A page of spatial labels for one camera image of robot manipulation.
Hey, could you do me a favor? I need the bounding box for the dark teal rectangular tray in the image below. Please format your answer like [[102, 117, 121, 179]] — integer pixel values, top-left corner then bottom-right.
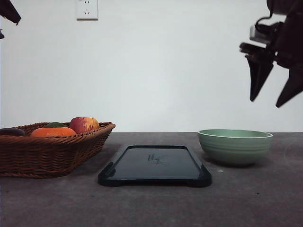
[[98, 145, 212, 187]]

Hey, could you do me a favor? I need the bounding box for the green lime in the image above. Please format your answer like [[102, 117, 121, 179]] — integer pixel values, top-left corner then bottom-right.
[[45, 122, 67, 128]]

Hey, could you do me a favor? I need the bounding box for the orange mandarin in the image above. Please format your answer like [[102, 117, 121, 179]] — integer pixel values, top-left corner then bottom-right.
[[30, 127, 77, 137]]

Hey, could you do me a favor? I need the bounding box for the brown woven wicker basket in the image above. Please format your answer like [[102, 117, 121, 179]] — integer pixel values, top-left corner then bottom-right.
[[0, 122, 116, 178]]

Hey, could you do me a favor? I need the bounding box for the red yellow apple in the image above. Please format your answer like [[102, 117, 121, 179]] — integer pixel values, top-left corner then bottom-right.
[[70, 117, 99, 133]]

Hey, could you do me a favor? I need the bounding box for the white wall power socket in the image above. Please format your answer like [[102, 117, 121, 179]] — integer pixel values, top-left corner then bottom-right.
[[76, 0, 98, 22]]

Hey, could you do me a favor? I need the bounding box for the light green bowl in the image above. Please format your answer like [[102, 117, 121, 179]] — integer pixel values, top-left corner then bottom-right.
[[198, 129, 273, 165]]

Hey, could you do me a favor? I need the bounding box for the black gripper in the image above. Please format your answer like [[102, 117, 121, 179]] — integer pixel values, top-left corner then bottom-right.
[[239, 0, 303, 108], [0, 0, 21, 25]]

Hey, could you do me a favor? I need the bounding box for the dark red plum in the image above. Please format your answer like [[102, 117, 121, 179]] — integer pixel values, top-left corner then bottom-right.
[[0, 128, 26, 137]]

